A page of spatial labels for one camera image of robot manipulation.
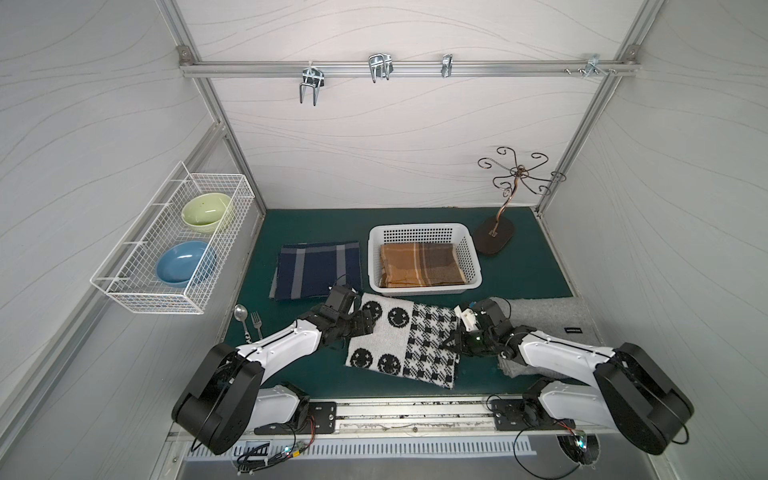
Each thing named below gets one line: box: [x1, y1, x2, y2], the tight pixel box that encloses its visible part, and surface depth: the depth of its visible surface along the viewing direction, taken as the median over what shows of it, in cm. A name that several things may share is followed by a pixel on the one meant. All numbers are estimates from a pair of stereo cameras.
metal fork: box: [250, 311, 262, 340], surface depth 92 cm
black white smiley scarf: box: [345, 293, 459, 389], surface depth 84 cm
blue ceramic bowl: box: [156, 241, 217, 288], surface depth 65 cm
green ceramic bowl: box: [181, 192, 233, 233], surface depth 73 cm
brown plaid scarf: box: [379, 243, 466, 288], surface depth 100 cm
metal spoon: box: [234, 304, 248, 333], surface depth 92 cm
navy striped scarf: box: [269, 241, 362, 301], surface depth 104 cm
